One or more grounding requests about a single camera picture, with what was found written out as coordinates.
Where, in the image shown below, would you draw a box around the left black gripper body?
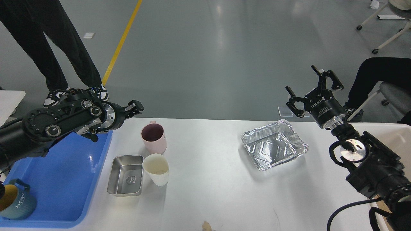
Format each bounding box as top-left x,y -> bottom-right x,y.
104,102 -> 126,130

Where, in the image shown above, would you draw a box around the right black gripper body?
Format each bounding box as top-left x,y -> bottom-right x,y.
304,88 -> 345,129

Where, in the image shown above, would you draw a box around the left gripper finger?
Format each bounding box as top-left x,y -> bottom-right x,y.
124,100 -> 145,118

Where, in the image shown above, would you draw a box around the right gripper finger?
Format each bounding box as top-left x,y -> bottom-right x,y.
311,65 -> 344,93
286,86 -> 305,117

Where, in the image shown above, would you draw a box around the pink ribbed mug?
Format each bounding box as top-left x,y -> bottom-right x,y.
141,120 -> 167,154

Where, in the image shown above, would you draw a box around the aluminium foil tray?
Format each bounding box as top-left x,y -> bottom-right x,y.
240,119 -> 309,171

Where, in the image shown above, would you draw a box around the stainless steel rectangular container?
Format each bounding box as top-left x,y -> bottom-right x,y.
107,155 -> 144,197

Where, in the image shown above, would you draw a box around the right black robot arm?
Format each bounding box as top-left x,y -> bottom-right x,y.
286,65 -> 411,231

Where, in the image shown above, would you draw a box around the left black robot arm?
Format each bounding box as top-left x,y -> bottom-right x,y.
0,88 -> 144,173

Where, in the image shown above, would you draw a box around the seated person black trousers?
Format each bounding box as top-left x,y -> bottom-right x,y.
344,57 -> 411,118

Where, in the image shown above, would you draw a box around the white paper cup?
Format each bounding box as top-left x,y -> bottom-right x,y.
143,153 -> 170,187

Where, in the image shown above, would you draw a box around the white plastic bin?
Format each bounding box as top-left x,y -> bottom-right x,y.
343,123 -> 410,231

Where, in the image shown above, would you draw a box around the blue plastic tray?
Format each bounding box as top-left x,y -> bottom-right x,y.
0,132 -> 112,229

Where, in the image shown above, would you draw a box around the white paper scrap on floor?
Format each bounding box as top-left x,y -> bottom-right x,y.
83,32 -> 95,39

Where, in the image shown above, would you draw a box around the white rolling chair base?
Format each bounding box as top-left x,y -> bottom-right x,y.
356,0 -> 411,54

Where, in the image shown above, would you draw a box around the teal ribbed mug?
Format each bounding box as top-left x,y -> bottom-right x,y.
0,178 -> 37,220

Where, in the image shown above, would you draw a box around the standing person black trousers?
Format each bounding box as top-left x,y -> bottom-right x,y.
0,0 -> 109,108

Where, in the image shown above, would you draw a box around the crumpled paper scrap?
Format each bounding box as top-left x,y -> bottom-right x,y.
201,221 -> 213,231

